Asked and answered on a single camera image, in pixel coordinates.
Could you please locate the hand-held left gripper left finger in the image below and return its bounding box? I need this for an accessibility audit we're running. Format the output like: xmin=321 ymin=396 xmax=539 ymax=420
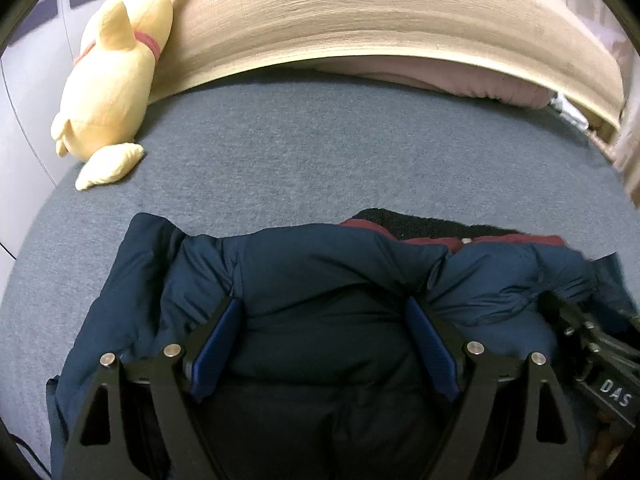
xmin=62 ymin=296 xmax=245 ymax=480

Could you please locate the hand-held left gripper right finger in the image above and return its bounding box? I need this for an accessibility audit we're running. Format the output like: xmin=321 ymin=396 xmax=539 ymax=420
xmin=405 ymin=296 xmax=586 ymax=480

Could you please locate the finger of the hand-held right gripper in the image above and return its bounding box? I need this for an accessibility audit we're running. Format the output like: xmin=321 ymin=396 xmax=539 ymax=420
xmin=537 ymin=290 xmax=603 ymax=366

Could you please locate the navy padded jacket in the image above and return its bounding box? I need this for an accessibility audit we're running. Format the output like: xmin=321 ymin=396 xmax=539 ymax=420
xmin=46 ymin=207 xmax=640 ymax=480

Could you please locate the pale curtain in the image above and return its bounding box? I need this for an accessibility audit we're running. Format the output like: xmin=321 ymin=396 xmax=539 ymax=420
xmin=610 ymin=35 xmax=640 ymax=196

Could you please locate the grey bed sheet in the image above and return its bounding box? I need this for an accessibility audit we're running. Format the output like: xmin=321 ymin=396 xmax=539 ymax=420
xmin=0 ymin=67 xmax=640 ymax=480

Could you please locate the pink pillow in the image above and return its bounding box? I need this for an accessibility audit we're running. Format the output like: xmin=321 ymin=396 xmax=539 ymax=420
xmin=280 ymin=55 xmax=556 ymax=110

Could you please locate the yellow plush toy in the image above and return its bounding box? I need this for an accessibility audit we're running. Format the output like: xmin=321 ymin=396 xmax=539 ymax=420
xmin=50 ymin=0 xmax=211 ymax=191

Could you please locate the beige headboard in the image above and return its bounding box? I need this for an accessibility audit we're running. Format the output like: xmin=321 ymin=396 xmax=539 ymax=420
xmin=147 ymin=0 xmax=626 ymax=133

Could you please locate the black cable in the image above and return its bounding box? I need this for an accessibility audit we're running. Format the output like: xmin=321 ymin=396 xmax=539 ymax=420
xmin=12 ymin=437 xmax=51 ymax=476

